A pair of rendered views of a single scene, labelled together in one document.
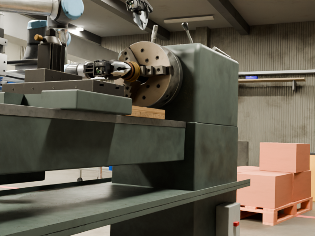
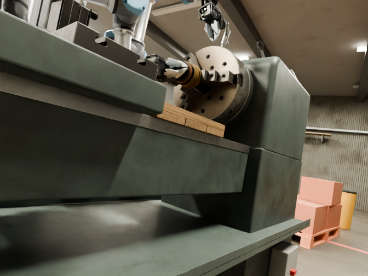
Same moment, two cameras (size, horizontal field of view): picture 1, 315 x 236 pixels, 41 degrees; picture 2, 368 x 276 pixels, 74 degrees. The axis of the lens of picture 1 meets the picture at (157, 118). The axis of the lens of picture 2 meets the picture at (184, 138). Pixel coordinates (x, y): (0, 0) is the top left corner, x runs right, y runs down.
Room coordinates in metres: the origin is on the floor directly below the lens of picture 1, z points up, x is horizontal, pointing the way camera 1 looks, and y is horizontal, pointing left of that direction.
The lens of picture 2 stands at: (1.04, -0.04, 0.79)
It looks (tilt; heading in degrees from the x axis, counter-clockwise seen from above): 4 degrees up; 10
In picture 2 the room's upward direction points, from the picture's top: 10 degrees clockwise
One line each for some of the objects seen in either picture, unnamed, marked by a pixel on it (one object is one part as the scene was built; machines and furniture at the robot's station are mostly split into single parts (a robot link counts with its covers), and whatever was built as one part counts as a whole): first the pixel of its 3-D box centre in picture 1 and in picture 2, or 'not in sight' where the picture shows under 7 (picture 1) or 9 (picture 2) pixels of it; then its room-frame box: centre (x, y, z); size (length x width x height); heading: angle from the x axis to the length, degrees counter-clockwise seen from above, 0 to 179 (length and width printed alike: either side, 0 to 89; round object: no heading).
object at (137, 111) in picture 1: (110, 112); (152, 119); (1.79, 0.20, 0.88); 0.36 x 0.30 x 0.04; 60
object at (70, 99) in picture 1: (47, 104); (38, 83); (1.52, 0.39, 0.89); 0.53 x 0.30 x 0.06; 60
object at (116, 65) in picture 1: (119, 64); (174, 62); (1.84, 0.17, 1.10); 0.09 x 0.06 x 0.03; 58
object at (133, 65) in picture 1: (129, 71); (188, 75); (1.90, 0.13, 1.08); 0.09 x 0.09 x 0.09; 61
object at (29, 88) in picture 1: (62, 91); (68, 68); (1.55, 0.35, 0.95); 0.43 x 0.18 x 0.04; 60
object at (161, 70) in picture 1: (154, 70); (219, 78); (1.92, 0.02, 1.09); 0.12 x 0.11 x 0.05; 60
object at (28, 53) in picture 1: (37, 54); not in sight; (2.26, 0.65, 1.21); 0.15 x 0.15 x 0.10
